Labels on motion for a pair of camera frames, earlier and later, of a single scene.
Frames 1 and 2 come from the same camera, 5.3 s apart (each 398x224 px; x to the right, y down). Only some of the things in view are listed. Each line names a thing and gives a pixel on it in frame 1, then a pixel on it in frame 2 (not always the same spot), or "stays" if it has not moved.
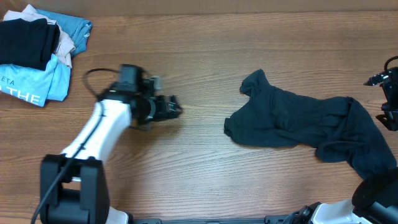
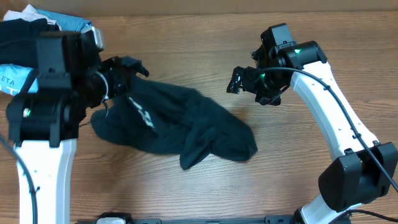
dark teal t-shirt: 339,129 to 168,119
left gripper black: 168,111 to 120,74
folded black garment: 28,43 stays
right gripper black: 387,82 to 249,82
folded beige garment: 64,46 stays
